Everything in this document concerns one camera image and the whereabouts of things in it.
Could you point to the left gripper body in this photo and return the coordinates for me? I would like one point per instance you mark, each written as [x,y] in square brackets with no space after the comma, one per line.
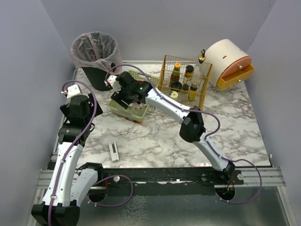
[65,108]

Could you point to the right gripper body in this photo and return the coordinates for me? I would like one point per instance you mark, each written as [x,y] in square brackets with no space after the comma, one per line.
[120,97]

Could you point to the clear plastic cup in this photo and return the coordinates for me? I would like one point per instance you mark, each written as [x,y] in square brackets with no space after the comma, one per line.
[138,108]

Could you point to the green-lid seasoning shaker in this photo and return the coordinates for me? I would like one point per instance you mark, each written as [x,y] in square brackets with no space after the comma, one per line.
[174,95]

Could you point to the black-lid glass jar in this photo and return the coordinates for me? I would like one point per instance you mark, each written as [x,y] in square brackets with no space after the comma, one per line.
[176,86]

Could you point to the yellow-lid sauce jar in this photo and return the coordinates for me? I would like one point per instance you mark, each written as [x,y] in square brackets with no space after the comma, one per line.
[175,75]

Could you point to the small yellow spice bottle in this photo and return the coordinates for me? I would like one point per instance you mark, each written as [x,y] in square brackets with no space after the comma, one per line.
[193,91]

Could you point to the gold-cap pepper grinder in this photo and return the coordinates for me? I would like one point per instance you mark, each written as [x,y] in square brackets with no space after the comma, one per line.
[187,77]

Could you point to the gold-spout oil bottle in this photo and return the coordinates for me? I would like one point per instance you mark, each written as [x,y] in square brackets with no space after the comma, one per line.
[200,63]

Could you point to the pale green plastic basket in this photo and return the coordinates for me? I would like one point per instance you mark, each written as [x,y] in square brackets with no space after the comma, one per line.
[134,112]

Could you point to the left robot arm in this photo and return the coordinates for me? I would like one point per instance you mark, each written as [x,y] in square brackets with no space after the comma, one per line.
[60,205]

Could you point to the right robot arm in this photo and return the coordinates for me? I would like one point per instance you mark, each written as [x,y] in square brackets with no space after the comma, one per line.
[192,129]

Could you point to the red pen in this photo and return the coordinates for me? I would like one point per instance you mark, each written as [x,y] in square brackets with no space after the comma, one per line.
[133,120]

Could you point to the black ribbed trash bin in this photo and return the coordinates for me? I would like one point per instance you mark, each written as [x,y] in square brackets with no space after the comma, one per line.
[96,73]

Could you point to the white folded peeler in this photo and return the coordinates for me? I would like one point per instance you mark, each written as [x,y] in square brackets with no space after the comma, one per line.
[114,152]

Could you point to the white round drawer box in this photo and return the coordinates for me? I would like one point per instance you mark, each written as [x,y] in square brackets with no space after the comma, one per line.
[230,65]

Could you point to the gold wire rack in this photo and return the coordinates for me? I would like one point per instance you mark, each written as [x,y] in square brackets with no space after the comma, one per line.
[166,70]

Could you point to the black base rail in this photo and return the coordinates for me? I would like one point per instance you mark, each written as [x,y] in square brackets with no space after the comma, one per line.
[173,181]

